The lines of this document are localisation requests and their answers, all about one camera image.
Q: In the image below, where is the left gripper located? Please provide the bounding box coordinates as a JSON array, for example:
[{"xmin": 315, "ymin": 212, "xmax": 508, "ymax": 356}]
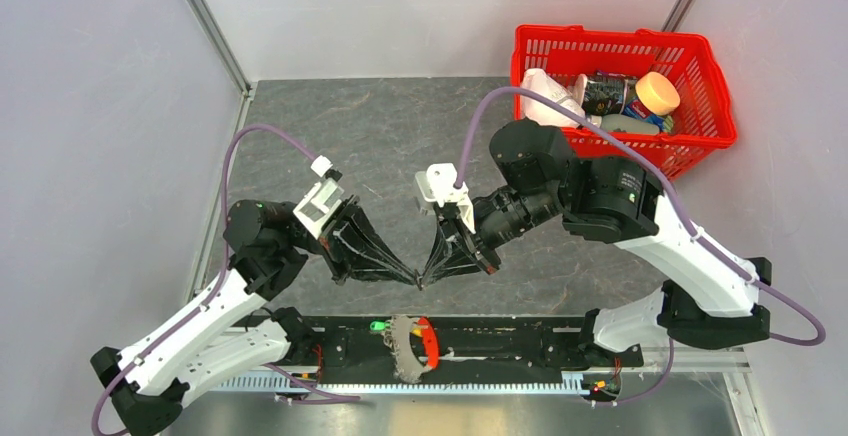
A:
[{"xmin": 286, "ymin": 194, "xmax": 418, "ymax": 285}]

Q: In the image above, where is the keyring bunch with tags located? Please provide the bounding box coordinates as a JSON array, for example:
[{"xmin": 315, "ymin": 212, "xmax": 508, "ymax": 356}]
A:
[{"xmin": 369, "ymin": 315, "xmax": 441, "ymax": 385}]

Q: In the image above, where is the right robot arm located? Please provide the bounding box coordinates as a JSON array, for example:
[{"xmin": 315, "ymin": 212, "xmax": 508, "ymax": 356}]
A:
[{"xmin": 415, "ymin": 119, "xmax": 771, "ymax": 365}]

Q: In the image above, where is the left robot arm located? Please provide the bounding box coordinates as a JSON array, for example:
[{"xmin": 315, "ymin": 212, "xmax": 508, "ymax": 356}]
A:
[{"xmin": 90, "ymin": 196, "xmax": 419, "ymax": 435}]

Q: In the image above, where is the white plastic bag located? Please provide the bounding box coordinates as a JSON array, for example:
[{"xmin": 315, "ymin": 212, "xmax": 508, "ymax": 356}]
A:
[{"xmin": 518, "ymin": 68, "xmax": 588, "ymax": 130}]

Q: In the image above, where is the grey green pouch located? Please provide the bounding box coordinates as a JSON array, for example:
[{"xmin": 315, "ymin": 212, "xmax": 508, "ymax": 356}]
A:
[{"xmin": 588, "ymin": 114, "xmax": 661, "ymax": 136}]

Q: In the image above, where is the dark printed can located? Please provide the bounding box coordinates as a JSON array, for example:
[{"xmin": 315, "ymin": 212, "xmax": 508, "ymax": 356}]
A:
[{"xmin": 573, "ymin": 72, "xmax": 638, "ymax": 116}]

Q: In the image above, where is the jar with yellow lid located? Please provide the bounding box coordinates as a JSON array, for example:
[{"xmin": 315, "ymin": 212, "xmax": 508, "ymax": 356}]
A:
[{"xmin": 622, "ymin": 71, "xmax": 681, "ymax": 133}]

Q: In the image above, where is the red plastic basket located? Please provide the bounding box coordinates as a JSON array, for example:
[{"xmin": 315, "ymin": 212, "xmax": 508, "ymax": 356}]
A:
[{"xmin": 510, "ymin": 24, "xmax": 737, "ymax": 180}]

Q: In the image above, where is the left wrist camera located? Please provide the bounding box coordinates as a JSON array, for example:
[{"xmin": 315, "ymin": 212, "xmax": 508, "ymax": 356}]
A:
[{"xmin": 294, "ymin": 155, "xmax": 344, "ymax": 237}]

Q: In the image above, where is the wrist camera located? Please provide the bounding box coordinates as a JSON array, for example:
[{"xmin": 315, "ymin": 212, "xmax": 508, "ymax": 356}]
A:
[
  {"xmin": 294, "ymin": 155, "xmax": 344, "ymax": 237},
  {"xmin": 414, "ymin": 163, "xmax": 476, "ymax": 234}
]

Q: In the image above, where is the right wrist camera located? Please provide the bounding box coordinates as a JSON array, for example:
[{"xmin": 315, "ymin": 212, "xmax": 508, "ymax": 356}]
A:
[{"xmin": 414, "ymin": 163, "xmax": 476, "ymax": 234}]

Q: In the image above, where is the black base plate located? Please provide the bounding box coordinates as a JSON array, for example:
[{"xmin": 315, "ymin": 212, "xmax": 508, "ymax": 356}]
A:
[{"xmin": 281, "ymin": 315, "xmax": 644, "ymax": 388}]

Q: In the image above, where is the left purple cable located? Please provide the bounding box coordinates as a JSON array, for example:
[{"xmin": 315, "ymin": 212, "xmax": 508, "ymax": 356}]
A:
[{"xmin": 89, "ymin": 122, "xmax": 329, "ymax": 436}]

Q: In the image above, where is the purple cable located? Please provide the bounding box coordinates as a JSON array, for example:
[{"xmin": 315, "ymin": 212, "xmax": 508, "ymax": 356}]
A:
[
  {"xmin": 89, "ymin": 122, "xmax": 329, "ymax": 436},
  {"xmin": 454, "ymin": 86, "xmax": 827, "ymax": 347}
]

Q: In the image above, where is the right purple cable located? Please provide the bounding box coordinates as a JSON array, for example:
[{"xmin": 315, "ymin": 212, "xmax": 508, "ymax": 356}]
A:
[{"xmin": 454, "ymin": 86, "xmax": 827, "ymax": 347}]

